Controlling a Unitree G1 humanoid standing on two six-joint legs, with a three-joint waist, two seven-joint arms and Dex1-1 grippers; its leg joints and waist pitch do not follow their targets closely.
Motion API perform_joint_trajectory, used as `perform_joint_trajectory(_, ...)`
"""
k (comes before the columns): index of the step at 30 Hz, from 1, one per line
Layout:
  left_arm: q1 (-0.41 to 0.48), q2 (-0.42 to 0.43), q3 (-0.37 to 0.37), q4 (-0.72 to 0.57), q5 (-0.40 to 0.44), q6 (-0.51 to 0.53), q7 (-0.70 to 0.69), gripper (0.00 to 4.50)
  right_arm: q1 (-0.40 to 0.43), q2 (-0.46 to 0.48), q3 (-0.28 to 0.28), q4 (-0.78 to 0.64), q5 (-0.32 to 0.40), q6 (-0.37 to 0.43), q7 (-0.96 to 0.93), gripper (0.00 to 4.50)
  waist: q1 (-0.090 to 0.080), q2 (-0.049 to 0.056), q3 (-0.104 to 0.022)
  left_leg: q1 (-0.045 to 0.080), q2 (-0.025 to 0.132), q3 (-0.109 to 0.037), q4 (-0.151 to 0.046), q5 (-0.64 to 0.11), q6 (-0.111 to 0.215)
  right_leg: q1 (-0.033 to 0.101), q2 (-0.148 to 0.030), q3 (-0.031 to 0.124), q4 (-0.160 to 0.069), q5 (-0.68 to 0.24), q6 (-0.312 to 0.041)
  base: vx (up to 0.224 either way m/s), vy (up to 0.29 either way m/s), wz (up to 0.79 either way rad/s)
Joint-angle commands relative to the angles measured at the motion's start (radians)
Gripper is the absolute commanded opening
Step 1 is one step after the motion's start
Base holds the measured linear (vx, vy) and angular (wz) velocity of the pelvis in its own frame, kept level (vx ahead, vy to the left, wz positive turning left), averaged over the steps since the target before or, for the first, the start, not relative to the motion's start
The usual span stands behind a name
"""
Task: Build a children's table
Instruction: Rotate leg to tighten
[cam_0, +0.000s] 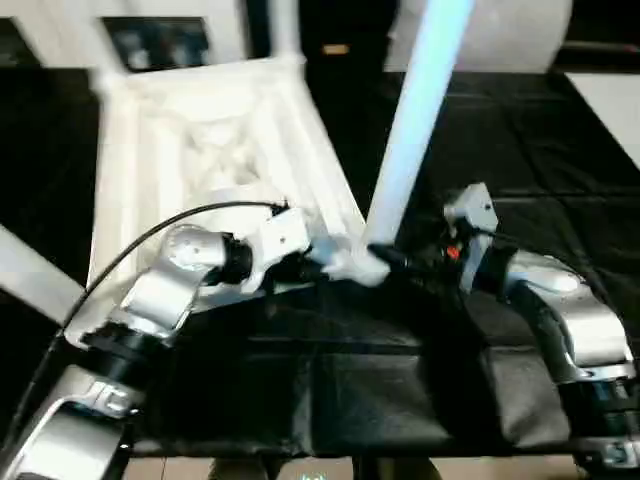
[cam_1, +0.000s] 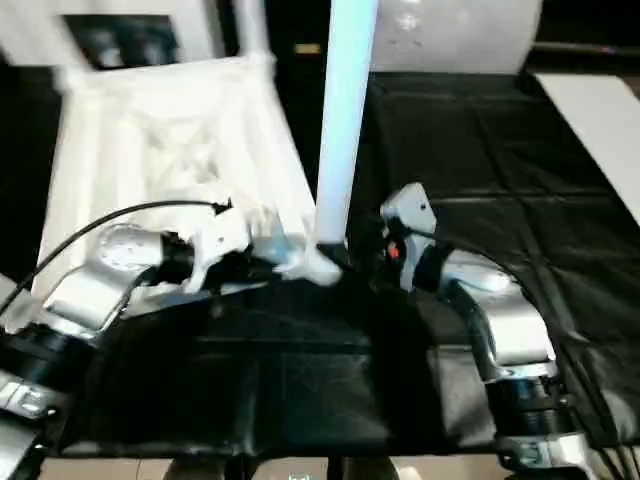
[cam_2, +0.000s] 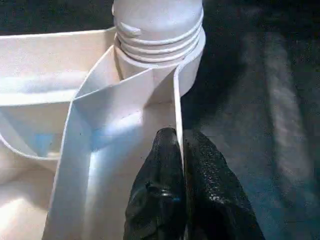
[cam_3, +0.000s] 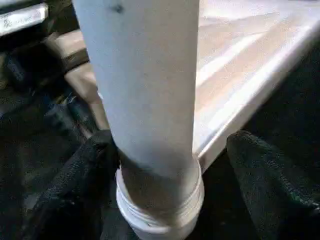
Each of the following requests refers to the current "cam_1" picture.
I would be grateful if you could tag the black box with yellow label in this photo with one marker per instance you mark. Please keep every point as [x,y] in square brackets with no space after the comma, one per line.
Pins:
[300,30]

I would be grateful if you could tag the white cabinet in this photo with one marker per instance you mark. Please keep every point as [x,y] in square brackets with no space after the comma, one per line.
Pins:
[140,30]

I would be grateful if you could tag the white plastic table leg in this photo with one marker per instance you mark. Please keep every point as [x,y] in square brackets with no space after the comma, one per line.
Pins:
[345,110]
[35,40]
[252,30]
[10,305]

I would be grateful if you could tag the white plastic table top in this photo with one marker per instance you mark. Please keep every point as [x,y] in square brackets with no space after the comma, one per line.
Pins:
[160,140]

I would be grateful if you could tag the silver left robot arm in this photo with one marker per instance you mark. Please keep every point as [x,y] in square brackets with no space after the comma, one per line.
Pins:
[80,290]

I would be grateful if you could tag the white flat board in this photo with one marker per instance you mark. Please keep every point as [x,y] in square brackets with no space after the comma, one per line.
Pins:
[600,130]

